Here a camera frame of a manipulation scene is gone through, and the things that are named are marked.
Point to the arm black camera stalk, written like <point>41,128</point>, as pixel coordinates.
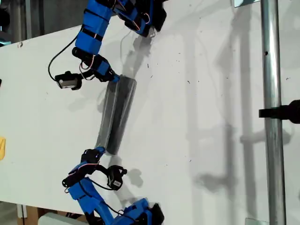
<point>102,169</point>
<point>87,75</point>

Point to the black post clamp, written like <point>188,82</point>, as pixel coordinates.
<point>290,112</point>

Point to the grey striped towel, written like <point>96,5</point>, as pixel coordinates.
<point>117,112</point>

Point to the steel post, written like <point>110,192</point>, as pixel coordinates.
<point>273,70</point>

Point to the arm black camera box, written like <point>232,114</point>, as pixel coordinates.
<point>68,80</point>
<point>116,178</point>

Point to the yellow object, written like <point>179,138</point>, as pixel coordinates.
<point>2,147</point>

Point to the brown cardboard box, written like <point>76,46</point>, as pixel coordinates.
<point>31,215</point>

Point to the grey metal bar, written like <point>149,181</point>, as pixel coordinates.
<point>28,18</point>

